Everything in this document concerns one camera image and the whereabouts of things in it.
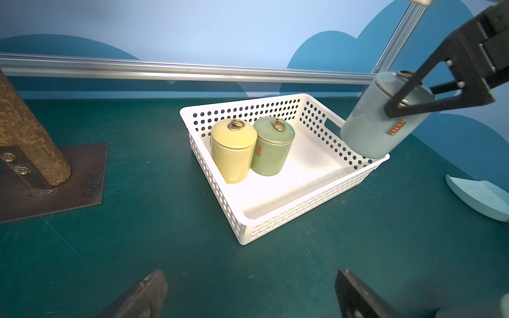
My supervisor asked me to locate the dark metal tree base plate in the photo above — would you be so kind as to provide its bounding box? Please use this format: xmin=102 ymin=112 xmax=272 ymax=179
xmin=1 ymin=143 xmax=109 ymax=224

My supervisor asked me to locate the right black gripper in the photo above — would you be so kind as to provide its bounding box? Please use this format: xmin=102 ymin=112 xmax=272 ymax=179
xmin=383 ymin=0 xmax=509 ymax=119

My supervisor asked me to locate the yellow-green canister back left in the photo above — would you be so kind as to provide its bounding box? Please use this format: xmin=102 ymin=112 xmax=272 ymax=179
xmin=210 ymin=119 xmax=257 ymax=184

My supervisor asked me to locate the aluminium back frame bar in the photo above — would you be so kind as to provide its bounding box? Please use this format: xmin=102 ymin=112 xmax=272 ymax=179
xmin=1 ymin=52 xmax=375 ymax=85

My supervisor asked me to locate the light blue dustpan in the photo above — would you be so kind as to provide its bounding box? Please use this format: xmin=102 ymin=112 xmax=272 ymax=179
xmin=445 ymin=175 xmax=508 ymax=223

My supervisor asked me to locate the light blue canister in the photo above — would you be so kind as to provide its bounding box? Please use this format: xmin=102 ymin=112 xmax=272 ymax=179
xmin=341 ymin=71 xmax=429 ymax=159

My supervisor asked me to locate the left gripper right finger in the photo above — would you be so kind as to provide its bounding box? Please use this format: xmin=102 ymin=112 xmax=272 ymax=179
xmin=335 ymin=269 xmax=401 ymax=318

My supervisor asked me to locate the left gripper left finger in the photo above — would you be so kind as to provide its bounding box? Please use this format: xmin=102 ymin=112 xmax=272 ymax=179
xmin=97 ymin=270 xmax=168 ymax=317

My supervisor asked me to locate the white perforated plastic basket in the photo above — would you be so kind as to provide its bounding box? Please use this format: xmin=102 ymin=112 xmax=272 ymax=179
xmin=180 ymin=94 xmax=381 ymax=245

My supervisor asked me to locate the green canister back middle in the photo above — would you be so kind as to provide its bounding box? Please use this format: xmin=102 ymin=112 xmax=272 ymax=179
xmin=251 ymin=117 xmax=296 ymax=176

